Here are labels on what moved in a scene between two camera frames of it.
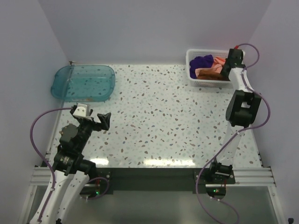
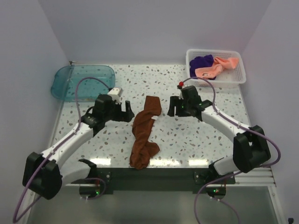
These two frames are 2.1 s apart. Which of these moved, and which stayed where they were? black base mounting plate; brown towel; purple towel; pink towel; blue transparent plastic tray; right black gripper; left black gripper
Moved: brown towel; left black gripper; right black gripper
Stayed: purple towel; pink towel; blue transparent plastic tray; black base mounting plate
